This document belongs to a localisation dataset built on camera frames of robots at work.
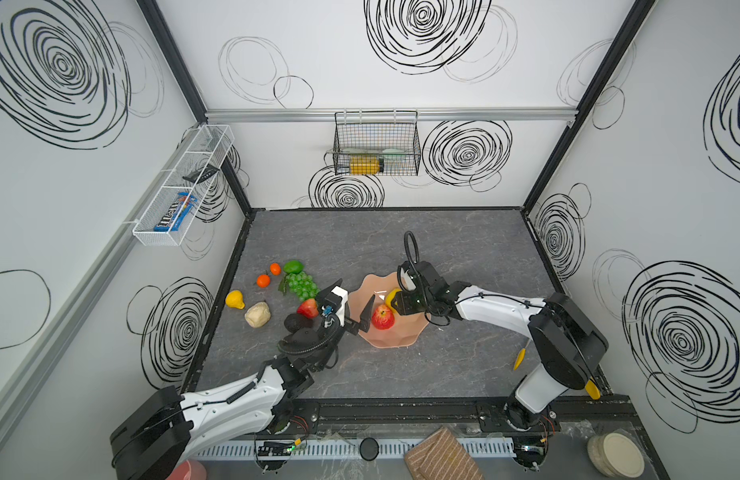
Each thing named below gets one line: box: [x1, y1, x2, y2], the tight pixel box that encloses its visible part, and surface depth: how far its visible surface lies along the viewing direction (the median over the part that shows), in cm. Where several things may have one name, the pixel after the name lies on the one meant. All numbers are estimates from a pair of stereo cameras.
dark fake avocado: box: [284, 313, 314, 333], surface depth 87 cm
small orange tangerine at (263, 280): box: [256, 274, 271, 288], surface depth 99 cm
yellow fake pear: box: [225, 290, 245, 310], surface depth 93 cm
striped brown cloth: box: [404, 426, 485, 480], surface depth 69 cm
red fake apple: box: [372, 304, 395, 330], surface depth 87 cm
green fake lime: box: [283, 260, 304, 274], surface depth 101 cm
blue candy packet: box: [154, 192, 198, 232], surface depth 72 cm
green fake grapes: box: [278, 271, 321, 301], surface depth 96 cm
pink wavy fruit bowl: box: [347, 271, 431, 348], surface depth 89 cm
